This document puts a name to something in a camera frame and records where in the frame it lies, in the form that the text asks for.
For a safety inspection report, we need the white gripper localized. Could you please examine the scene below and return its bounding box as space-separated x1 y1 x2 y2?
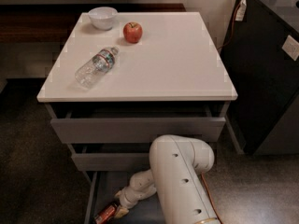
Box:
114 187 139 218

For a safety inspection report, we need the red coke can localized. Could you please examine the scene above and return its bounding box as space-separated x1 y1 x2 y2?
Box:
93 202 119 224

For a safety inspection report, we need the grey bottom drawer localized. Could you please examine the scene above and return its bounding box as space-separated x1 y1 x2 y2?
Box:
83 170 166 224

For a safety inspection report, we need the grey drawer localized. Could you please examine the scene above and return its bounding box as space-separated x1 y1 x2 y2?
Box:
46 102 230 144
68 143 151 172
83 170 166 224

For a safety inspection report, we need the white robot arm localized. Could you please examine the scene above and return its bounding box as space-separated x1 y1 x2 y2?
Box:
116 135 221 224

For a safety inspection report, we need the grey middle drawer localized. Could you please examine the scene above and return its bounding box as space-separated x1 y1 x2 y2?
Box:
68 143 151 172

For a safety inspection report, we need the grey top drawer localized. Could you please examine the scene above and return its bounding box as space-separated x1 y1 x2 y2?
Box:
46 102 230 144

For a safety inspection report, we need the white cabinet counter top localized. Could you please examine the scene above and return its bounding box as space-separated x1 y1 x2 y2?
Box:
37 12 237 103

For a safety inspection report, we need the clear plastic water bottle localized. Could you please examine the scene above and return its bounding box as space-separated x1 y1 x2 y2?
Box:
75 47 119 89

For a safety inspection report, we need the black cabinet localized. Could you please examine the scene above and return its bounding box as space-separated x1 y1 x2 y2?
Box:
221 0 299 155

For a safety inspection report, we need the red apple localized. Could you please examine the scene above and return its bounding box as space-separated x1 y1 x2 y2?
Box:
123 22 143 43

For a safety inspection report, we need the white bowl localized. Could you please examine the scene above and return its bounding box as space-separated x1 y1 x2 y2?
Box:
88 7 118 31

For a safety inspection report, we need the dark wooden bench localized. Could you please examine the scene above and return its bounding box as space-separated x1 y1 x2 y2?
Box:
0 3 187 45

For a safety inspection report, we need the white paper tag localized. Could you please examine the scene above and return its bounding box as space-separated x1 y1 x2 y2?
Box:
235 0 247 21

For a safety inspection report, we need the orange extension cable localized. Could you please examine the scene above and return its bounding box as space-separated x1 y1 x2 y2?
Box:
200 0 299 224

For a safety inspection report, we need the white wall outlet plate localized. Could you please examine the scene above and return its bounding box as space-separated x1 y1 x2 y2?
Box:
282 35 299 61

